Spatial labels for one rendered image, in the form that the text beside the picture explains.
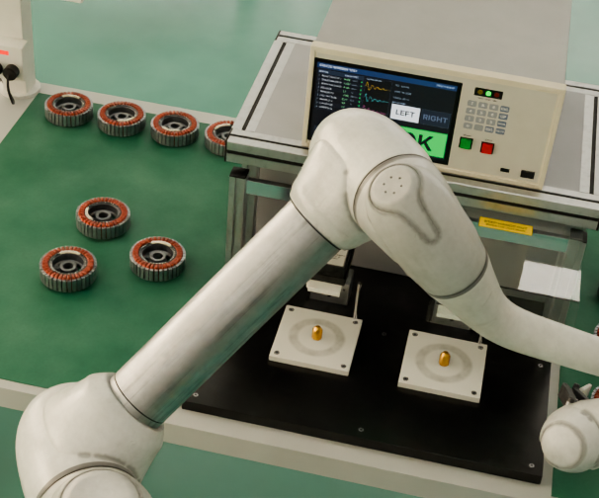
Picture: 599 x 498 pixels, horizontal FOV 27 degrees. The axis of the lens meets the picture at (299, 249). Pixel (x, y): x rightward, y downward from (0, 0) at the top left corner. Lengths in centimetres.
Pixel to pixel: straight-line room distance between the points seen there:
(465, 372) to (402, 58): 60
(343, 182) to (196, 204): 106
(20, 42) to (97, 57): 178
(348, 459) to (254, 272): 56
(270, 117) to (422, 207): 81
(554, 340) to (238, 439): 65
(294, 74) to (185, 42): 241
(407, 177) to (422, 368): 81
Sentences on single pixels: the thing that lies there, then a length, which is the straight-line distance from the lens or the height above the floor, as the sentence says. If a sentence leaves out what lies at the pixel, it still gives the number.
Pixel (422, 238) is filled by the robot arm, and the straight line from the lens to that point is 157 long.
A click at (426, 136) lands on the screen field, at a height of 118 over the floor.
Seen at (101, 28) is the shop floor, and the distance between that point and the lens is 495.
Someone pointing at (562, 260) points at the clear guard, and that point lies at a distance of 216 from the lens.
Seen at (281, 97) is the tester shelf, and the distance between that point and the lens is 238.
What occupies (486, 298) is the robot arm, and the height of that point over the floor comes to 129.
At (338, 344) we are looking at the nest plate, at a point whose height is 78.
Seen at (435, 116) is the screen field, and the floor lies 123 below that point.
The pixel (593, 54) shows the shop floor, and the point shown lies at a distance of 515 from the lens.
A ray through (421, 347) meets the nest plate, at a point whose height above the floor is 78.
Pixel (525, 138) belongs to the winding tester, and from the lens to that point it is 218.
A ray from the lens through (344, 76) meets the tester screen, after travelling 216.
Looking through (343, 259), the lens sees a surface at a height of 92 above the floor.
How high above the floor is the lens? 235
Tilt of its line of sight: 38 degrees down
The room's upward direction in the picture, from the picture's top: 6 degrees clockwise
